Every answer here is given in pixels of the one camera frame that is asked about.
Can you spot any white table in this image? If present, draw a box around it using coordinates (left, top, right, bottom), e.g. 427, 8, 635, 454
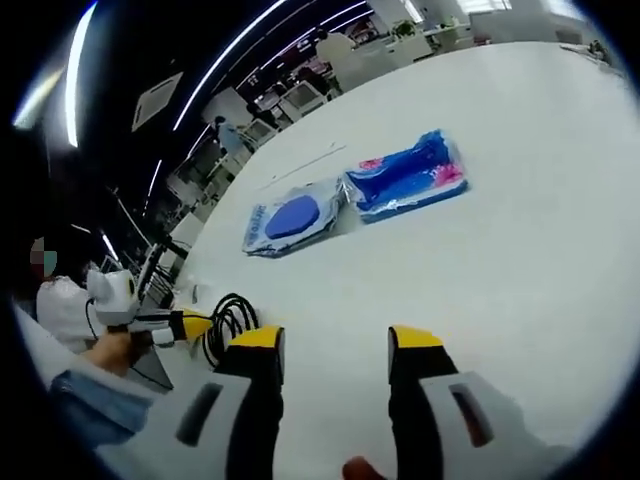
94, 39, 636, 480

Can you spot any black cable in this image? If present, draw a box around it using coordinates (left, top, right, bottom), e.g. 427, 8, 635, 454
202, 293, 262, 372

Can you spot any white mesh office chair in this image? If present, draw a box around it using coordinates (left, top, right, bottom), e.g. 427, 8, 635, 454
282, 82, 330, 120
239, 118, 279, 150

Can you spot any person's right hand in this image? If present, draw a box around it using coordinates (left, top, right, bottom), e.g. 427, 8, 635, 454
342, 457, 387, 480

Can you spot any person's left hand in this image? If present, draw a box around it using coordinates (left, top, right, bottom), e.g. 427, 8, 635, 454
79, 330, 154, 379

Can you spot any white cabinet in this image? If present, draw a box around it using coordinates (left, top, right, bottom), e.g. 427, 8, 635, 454
383, 29, 437, 65

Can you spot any person's white fleece top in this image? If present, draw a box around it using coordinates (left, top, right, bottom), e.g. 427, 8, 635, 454
35, 274, 101, 354

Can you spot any blue pink tissue packet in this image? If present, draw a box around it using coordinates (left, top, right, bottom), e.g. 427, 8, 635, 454
343, 128, 471, 225

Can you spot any pile of small dark objects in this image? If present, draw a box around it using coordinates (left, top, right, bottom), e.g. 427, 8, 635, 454
559, 39, 614, 66

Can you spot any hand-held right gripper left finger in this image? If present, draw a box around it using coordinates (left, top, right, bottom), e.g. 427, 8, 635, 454
172, 323, 287, 480

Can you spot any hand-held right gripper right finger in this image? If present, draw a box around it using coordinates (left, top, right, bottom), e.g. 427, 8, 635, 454
387, 324, 531, 480

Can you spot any wet wipes packet blue lid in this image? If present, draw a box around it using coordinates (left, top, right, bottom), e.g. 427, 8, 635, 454
242, 177, 347, 259

